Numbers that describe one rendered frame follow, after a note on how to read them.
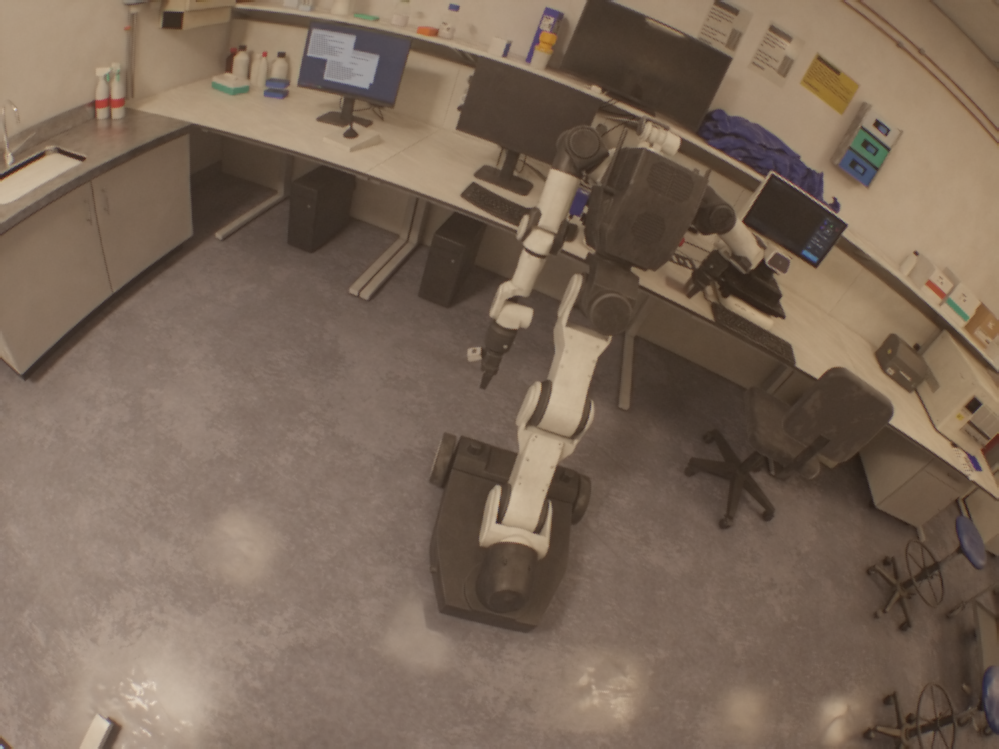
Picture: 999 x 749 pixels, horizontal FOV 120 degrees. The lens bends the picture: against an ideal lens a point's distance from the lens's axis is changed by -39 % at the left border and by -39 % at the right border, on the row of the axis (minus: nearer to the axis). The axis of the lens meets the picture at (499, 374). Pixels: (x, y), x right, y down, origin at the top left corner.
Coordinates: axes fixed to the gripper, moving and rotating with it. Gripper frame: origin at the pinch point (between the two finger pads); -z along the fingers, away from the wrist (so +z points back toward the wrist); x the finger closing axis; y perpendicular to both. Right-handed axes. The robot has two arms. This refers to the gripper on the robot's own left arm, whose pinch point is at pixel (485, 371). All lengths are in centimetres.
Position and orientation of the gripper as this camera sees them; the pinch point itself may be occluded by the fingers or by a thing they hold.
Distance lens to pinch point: 156.5
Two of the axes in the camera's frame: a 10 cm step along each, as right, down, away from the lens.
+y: -9.4, -2.8, -1.9
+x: 0.1, -5.7, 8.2
